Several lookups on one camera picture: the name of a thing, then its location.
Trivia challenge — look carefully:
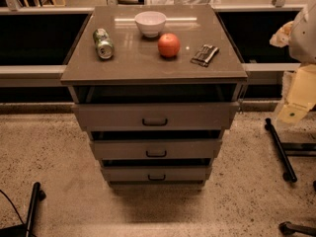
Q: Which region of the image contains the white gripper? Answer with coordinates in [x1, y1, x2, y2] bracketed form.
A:
[276, 64, 316, 124]

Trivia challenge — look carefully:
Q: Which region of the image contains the grey top drawer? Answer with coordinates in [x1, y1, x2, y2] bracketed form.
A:
[73, 103, 239, 131]

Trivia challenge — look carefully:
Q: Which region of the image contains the grey drawer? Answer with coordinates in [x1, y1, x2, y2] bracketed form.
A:
[73, 103, 239, 131]
[90, 139, 222, 160]
[101, 166, 211, 182]

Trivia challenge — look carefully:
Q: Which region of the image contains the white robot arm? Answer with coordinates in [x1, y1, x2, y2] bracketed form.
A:
[271, 1, 316, 124]

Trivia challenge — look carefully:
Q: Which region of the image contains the grey drawer cabinet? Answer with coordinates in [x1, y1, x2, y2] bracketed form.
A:
[61, 5, 247, 185]

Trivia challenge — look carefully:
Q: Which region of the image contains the grey middle drawer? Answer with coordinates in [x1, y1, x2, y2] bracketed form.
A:
[90, 139, 222, 160]

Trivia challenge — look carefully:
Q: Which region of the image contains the grey bottom drawer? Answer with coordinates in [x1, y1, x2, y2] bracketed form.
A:
[101, 166, 211, 182]

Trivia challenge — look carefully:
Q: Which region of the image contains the black chair leg right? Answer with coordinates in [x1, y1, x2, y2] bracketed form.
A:
[264, 118, 316, 184]

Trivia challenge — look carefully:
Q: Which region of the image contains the black chair leg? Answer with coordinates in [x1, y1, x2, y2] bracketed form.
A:
[264, 118, 316, 184]
[0, 182, 46, 237]

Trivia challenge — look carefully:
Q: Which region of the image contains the dark snack packet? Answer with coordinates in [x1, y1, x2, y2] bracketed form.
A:
[191, 44, 219, 67]

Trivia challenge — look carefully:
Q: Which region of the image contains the black caster base lower right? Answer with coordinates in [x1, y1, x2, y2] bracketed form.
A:
[278, 221, 316, 237]

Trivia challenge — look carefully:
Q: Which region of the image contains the red apple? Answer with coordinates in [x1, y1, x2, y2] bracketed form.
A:
[158, 34, 180, 58]

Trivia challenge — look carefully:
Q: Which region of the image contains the white bowl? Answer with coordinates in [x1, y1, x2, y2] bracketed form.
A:
[134, 11, 166, 38]

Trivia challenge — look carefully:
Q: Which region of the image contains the green soda can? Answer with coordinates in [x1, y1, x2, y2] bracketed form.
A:
[93, 29, 115, 59]

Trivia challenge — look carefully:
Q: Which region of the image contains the black chair leg left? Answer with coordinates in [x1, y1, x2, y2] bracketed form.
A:
[0, 182, 46, 237]

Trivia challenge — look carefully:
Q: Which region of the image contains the black cable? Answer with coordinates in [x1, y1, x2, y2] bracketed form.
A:
[0, 189, 27, 227]

